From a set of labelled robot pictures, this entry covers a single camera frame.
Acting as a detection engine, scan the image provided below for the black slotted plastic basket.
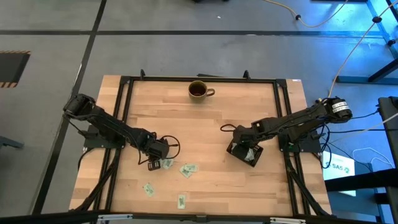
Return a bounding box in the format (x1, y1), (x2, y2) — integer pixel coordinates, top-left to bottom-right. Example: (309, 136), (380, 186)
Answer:
(226, 140), (264, 168)

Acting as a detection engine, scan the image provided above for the grey chair base leg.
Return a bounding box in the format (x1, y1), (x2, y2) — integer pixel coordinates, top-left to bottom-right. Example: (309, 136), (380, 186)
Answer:
(0, 136), (25, 151)

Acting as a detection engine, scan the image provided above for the beige cable with black connector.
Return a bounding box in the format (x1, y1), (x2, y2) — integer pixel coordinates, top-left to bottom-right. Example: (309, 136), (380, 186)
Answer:
(264, 0), (349, 28)

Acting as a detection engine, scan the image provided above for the beige extension cable yellow plug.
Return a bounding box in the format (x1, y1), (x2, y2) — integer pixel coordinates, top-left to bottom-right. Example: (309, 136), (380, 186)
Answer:
(325, 0), (398, 102)

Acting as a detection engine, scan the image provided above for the black equipment cart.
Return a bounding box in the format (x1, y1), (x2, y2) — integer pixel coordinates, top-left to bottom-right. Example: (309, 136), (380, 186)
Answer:
(377, 96), (398, 224)

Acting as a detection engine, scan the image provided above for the olive green ceramic mug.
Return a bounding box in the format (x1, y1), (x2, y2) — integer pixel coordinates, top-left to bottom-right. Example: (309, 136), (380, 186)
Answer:
(188, 80), (216, 102)

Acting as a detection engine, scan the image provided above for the blue metal stand frame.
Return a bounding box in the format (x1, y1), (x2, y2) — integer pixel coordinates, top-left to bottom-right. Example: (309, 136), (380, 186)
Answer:
(335, 0), (398, 85)

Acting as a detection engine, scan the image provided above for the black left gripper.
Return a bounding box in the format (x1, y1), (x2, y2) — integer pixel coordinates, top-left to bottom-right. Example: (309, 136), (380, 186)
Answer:
(141, 133), (170, 172)

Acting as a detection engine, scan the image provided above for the white SAS printed sign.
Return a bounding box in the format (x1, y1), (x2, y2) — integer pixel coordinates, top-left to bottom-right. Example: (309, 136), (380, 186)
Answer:
(322, 151), (357, 182)

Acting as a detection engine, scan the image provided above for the black desk edge bar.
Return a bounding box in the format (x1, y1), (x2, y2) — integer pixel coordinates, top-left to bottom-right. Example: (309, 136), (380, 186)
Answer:
(325, 169), (398, 192)

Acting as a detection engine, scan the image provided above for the black hazard-striped floor hatch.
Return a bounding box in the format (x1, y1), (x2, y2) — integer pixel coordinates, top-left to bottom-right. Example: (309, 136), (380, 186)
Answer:
(0, 50), (32, 89)

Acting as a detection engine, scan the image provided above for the silver metal bracket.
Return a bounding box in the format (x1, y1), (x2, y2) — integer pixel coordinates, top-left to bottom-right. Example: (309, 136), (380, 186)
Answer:
(269, 217), (307, 224)
(97, 213), (134, 222)

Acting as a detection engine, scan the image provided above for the black camera rig beam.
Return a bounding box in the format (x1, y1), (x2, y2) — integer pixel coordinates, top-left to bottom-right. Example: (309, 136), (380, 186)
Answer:
(0, 210), (398, 224)

